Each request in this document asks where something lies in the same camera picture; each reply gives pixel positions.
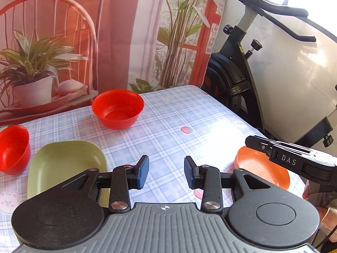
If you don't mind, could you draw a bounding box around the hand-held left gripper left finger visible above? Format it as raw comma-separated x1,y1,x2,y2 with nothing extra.
64,155,150,214

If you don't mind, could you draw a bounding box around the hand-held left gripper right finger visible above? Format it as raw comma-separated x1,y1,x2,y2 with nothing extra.
184,155,271,213

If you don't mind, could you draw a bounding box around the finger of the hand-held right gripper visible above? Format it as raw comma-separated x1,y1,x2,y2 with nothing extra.
245,135,280,159

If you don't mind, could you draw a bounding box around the orange plate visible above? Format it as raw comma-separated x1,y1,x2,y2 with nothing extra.
234,146,290,191

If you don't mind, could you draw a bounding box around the person's right hand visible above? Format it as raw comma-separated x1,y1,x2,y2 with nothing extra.
302,183,337,234

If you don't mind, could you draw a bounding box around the checked blue tablecloth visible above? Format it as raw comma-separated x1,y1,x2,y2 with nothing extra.
0,85,311,245

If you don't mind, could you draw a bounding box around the large red bowl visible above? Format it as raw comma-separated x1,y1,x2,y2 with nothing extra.
92,90,144,130

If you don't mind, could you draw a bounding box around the black exercise bike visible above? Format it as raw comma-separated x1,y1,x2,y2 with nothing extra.
201,0,335,148

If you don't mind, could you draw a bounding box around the green plate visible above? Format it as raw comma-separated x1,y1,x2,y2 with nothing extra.
27,140,108,207

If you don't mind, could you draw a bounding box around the small red bowl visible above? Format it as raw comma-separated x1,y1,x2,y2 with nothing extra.
0,125,31,175

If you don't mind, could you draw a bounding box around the printed backdrop cloth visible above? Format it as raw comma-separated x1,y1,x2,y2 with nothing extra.
0,0,232,127

